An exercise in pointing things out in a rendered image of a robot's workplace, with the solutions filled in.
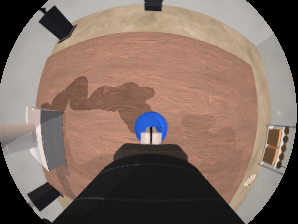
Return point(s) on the blue dome bell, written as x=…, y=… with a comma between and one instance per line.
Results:
x=150, y=119

